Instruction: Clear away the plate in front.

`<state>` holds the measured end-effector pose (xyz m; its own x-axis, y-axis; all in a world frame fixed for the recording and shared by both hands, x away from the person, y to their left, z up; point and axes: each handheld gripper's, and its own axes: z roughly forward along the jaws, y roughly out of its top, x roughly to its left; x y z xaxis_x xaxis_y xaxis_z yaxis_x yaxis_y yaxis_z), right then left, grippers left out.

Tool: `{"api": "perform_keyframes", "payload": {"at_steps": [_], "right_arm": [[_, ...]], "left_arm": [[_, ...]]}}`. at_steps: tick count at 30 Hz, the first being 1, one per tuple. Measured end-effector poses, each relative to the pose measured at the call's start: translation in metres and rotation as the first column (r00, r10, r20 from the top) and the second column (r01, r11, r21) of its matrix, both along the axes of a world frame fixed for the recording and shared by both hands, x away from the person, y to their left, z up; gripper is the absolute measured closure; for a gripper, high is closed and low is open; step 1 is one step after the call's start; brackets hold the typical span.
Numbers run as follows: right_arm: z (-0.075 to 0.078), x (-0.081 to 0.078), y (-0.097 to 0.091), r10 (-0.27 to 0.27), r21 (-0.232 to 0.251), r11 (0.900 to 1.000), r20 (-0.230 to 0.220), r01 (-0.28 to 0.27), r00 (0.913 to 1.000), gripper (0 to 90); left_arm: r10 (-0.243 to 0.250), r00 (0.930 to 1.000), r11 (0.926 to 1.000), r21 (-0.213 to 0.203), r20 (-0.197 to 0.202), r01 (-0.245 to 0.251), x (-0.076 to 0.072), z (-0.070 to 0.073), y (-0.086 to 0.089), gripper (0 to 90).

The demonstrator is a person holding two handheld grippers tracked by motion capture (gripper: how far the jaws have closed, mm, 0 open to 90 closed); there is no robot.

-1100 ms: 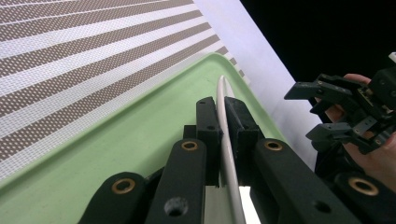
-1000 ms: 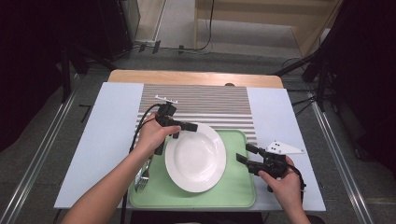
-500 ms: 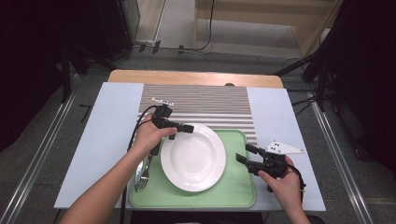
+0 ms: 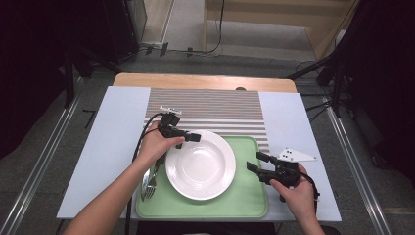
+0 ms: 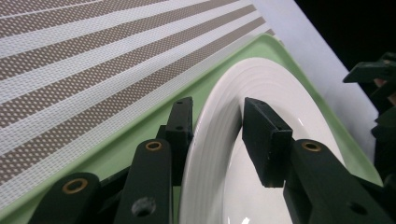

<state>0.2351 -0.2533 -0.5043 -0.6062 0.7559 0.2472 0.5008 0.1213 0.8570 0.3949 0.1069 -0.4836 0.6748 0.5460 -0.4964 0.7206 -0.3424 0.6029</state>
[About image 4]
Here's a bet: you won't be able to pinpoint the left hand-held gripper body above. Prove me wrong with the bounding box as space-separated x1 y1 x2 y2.
158 106 189 140

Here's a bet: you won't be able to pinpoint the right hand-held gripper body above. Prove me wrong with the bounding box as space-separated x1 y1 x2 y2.
269 147 318 189

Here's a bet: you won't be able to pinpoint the green tray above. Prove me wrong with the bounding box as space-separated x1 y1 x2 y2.
135 135 269 219

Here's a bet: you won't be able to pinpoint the white plate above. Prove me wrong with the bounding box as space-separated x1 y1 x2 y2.
164 129 237 202

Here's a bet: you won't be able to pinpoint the knife with wooden handle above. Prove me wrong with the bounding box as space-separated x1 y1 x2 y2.
140 165 152 202

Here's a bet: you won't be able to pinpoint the fork with wooden handle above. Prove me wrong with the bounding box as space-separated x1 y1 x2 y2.
143 159 164 201

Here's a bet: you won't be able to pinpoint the person's left hand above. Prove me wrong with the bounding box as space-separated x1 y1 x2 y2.
135 120 186 167

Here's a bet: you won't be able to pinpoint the person's right hand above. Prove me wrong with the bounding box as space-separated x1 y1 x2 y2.
269 163 317 223

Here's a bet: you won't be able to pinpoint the striped placemat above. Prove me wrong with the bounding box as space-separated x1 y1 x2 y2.
143 87 271 155

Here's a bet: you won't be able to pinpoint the pale blue board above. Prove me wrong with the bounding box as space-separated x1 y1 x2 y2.
56 85 343 223

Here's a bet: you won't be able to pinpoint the black plugs on floor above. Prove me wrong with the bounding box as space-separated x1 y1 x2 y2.
145 41 194 58

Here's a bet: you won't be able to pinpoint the black stand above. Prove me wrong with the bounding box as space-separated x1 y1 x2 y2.
287 48 351 118
62 45 123 109

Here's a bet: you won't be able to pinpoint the black cabinet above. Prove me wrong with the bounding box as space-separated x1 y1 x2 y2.
102 0 148 65

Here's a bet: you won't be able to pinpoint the dark curtain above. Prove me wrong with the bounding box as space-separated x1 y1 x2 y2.
342 0 415 184
0 0 109 161

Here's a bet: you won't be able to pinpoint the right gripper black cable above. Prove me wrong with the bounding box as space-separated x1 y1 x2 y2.
298 170 321 211

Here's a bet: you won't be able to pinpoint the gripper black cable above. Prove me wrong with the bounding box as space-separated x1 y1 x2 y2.
298 170 321 211
124 112 164 235

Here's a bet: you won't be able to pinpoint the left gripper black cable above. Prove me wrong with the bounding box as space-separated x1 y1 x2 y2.
124 112 164 235

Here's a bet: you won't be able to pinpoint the black floor cables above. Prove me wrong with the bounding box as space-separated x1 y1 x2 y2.
295 60 331 123

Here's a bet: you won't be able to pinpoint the metal floor rail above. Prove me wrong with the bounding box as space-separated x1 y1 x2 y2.
0 94 82 235
326 104 392 235

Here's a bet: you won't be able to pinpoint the hanging black cable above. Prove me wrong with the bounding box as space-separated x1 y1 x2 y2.
162 0 226 56

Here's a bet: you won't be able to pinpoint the wooden shelf frame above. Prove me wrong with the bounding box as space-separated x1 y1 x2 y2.
203 0 360 62

